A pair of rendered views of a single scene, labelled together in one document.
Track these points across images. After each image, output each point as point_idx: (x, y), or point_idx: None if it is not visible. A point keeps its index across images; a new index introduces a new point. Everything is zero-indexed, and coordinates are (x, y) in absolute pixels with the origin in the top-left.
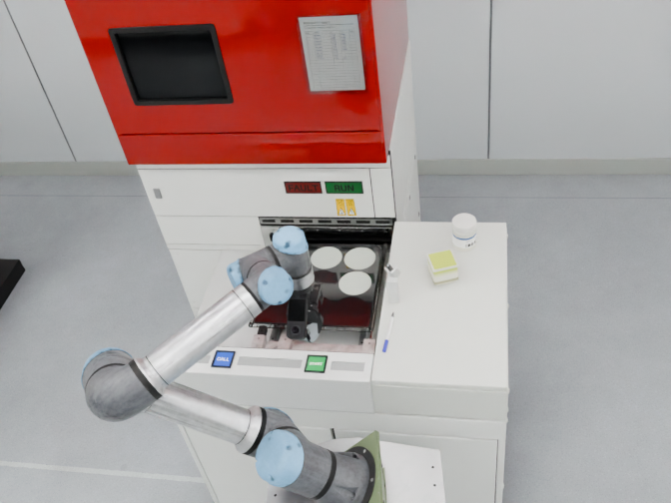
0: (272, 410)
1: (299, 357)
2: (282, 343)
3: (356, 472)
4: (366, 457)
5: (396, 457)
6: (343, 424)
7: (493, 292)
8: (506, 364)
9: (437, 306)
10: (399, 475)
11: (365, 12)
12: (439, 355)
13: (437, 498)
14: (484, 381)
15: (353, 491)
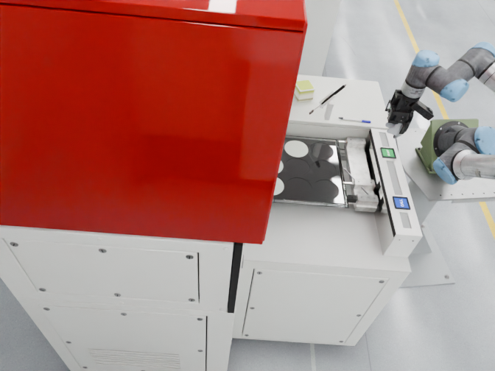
0: (444, 159)
1: (385, 162)
2: (362, 182)
3: (460, 126)
4: (445, 126)
5: (406, 144)
6: None
7: (313, 79)
8: (363, 80)
9: None
10: (415, 143)
11: None
12: (364, 101)
13: (421, 130)
14: (377, 87)
15: None
